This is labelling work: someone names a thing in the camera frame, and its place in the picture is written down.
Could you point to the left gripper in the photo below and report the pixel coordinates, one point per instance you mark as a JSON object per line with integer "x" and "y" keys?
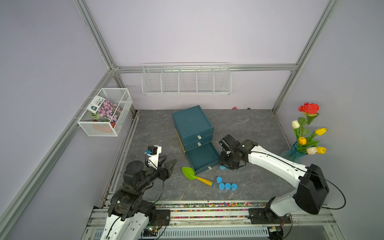
{"x": 166, "y": 172}

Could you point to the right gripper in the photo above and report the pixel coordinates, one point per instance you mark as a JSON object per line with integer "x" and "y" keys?
{"x": 222, "y": 153}

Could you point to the green trowel yellow handle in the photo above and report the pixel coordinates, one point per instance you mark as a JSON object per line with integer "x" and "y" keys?
{"x": 190, "y": 174}

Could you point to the teal bottom drawer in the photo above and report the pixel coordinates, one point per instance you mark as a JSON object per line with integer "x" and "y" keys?
{"x": 203, "y": 158}

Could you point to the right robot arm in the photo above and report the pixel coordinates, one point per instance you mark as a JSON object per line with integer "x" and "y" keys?
{"x": 311, "y": 188}

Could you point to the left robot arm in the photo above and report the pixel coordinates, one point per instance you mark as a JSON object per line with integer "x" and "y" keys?
{"x": 129, "y": 215}

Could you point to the teal drawer cabinet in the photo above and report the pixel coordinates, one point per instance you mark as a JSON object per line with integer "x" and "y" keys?
{"x": 193, "y": 127}

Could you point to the teal glass vase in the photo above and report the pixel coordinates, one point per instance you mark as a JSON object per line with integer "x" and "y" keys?
{"x": 293, "y": 154}

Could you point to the artificial flower bouquet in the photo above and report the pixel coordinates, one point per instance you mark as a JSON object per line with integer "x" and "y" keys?
{"x": 305, "y": 137}

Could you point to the purple flower seed packet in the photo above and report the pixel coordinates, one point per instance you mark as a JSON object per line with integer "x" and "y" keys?
{"x": 104, "y": 110}

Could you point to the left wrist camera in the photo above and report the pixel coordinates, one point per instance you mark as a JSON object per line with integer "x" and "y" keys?
{"x": 152, "y": 156}

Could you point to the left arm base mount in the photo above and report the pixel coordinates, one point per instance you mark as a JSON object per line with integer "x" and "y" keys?
{"x": 156, "y": 217}

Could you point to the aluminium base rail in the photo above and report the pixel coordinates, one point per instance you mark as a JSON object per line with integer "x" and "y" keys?
{"x": 220, "y": 220}

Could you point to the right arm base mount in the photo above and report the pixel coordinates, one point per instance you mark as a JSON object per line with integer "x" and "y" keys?
{"x": 259, "y": 216}

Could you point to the white wire basket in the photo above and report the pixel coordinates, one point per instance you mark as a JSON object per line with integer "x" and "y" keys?
{"x": 98, "y": 128}

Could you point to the white wire wall shelf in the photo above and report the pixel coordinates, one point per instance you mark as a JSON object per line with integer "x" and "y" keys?
{"x": 183, "y": 80}

